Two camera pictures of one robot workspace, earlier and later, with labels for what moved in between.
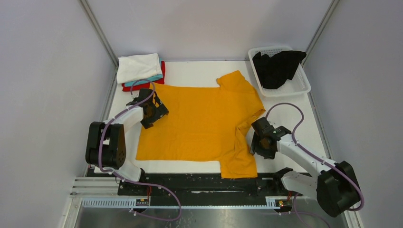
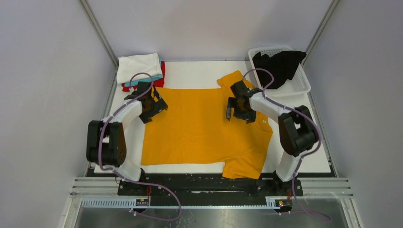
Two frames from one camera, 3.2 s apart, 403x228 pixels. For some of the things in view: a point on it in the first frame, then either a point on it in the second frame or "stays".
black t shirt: (276, 71) stays
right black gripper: (256, 142) → (235, 102)
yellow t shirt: (205, 124) stays
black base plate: (205, 184) stays
